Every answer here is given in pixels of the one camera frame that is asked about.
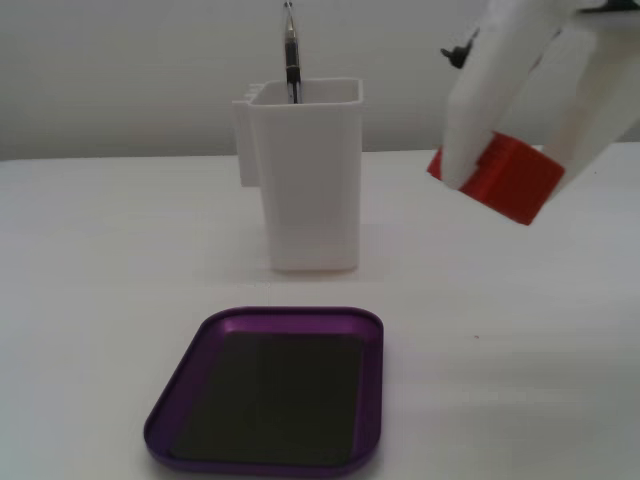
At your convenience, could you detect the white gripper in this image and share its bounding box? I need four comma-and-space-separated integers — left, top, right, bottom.
442, 0, 640, 191

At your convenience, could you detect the red cube block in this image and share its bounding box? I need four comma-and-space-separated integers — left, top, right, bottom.
426, 130, 567, 227

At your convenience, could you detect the white plastic pen holder box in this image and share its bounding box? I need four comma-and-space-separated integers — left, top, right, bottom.
231, 77, 365, 273

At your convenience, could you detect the black and silver pen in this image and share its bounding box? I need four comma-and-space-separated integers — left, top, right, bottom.
280, 0, 303, 105

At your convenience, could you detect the purple metal tray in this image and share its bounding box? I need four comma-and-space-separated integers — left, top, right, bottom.
143, 306, 385, 475

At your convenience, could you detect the black cable tie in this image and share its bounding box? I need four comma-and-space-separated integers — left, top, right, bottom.
439, 28, 481, 70

